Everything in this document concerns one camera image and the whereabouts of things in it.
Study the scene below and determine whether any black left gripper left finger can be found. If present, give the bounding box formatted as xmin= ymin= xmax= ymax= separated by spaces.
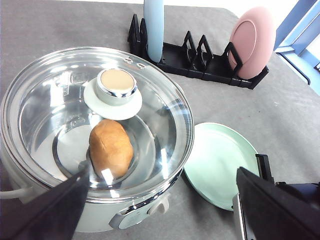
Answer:
xmin=7 ymin=168 xmax=89 ymax=240

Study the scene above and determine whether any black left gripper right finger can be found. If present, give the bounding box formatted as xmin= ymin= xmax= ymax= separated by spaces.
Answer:
xmin=236 ymin=166 xmax=320 ymax=240

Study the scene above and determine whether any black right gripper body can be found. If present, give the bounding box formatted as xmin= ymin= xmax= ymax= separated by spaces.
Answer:
xmin=255 ymin=154 xmax=320 ymax=213

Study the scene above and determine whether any green plate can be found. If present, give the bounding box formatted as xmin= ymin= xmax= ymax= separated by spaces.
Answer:
xmin=184 ymin=122 xmax=260 ymax=211

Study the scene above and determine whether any brown potato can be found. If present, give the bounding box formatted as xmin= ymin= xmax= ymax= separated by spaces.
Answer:
xmin=89 ymin=119 xmax=134 ymax=179

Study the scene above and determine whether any glass steamer lid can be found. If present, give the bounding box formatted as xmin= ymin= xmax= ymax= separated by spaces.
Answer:
xmin=1 ymin=47 xmax=195 ymax=198

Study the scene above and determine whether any green electric steamer pot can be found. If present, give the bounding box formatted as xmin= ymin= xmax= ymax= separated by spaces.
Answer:
xmin=0 ymin=141 xmax=184 ymax=233

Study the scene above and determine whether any pink plate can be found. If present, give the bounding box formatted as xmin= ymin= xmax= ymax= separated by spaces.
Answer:
xmin=228 ymin=7 xmax=277 ymax=79

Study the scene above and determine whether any black plate rack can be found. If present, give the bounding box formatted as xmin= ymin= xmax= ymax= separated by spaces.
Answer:
xmin=127 ymin=14 xmax=269 ymax=90

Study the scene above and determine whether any blue plate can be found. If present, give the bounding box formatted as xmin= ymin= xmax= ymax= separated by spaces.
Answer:
xmin=143 ymin=0 xmax=165 ymax=63

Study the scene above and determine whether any blue window frame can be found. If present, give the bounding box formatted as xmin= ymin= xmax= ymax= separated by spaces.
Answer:
xmin=274 ymin=0 xmax=320 ymax=95

